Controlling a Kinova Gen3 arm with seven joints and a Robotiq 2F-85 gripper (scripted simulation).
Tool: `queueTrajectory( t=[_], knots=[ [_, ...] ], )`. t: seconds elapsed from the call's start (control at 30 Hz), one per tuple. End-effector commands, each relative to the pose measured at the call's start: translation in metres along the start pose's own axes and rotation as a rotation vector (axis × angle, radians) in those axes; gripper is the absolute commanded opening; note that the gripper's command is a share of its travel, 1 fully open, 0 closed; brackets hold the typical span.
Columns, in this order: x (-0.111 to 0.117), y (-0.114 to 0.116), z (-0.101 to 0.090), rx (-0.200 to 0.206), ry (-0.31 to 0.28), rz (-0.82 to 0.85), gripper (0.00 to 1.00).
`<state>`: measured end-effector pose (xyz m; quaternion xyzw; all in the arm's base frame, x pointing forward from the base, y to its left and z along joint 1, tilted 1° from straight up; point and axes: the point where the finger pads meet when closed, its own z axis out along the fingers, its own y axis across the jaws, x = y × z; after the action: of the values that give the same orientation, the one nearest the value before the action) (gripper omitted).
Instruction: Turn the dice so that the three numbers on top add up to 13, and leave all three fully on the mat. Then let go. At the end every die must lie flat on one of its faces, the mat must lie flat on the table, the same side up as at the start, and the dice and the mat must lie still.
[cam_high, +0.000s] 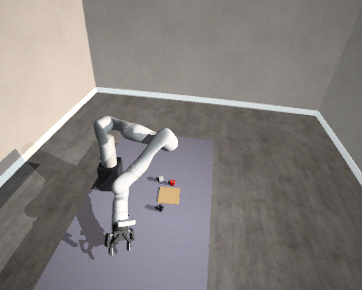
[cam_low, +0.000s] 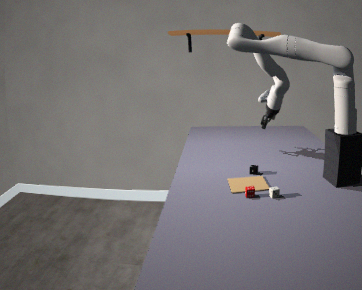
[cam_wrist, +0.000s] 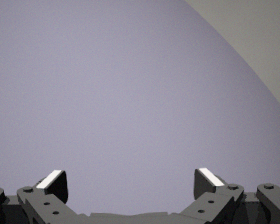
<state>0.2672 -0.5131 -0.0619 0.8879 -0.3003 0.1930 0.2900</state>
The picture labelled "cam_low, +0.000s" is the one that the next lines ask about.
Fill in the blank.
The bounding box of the tan flat mat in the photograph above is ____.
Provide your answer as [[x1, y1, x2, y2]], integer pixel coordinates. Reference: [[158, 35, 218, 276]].
[[228, 176, 269, 193]]

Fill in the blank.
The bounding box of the red die with white pips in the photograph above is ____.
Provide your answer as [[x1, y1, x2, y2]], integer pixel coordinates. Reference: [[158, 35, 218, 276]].
[[245, 186, 255, 198]]

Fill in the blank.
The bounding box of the black die with white pips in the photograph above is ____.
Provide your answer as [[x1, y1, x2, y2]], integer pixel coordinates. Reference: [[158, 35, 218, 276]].
[[249, 165, 258, 175]]

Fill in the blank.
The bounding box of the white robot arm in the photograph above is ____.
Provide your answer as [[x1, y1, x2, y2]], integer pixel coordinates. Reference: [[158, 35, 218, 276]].
[[227, 23, 357, 135]]

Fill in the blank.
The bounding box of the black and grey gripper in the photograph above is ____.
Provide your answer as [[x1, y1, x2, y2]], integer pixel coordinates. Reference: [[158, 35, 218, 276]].
[[261, 103, 280, 130]]

